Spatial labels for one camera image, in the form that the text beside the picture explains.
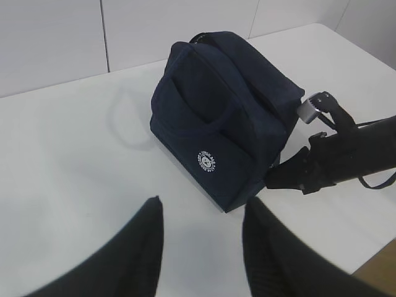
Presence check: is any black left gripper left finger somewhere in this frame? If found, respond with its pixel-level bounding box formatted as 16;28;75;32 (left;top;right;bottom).
31;197;163;296

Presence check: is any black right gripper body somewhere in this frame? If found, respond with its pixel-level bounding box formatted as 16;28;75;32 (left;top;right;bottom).
301;132;342;194

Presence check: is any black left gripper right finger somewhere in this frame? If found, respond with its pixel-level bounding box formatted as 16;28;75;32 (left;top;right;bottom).
242;197;383;296

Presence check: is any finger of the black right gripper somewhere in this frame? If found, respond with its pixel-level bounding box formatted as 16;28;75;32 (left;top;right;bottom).
265;147;309;189

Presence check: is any navy blue fabric lunch bag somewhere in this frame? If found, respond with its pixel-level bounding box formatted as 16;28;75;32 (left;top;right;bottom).
150;31;305;212

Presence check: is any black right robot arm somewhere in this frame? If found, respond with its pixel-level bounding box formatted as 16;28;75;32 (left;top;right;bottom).
265;92;395;194

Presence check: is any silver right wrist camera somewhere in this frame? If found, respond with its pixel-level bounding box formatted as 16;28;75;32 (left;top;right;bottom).
296;93;324;124

